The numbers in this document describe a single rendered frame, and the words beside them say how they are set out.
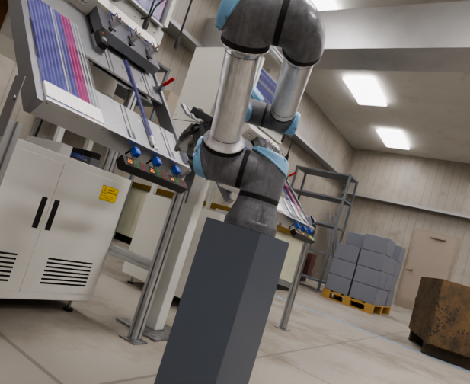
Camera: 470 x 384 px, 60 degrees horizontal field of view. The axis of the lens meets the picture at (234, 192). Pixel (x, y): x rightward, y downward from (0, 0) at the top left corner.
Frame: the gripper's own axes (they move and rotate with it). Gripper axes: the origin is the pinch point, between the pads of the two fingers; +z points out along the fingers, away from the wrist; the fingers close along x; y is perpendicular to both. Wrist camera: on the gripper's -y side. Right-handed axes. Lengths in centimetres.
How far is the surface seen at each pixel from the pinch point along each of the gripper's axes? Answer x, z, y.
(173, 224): 22.1, 25.7, 13.2
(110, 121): -20.2, 9.9, -9.4
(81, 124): -32.8, 10.6, -2.2
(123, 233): 270, 264, -159
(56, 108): -42.6, 9.2, -2.2
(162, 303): 42, 56, 34
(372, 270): 537, 47, -25
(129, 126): -10.6, 9.9, -11.8
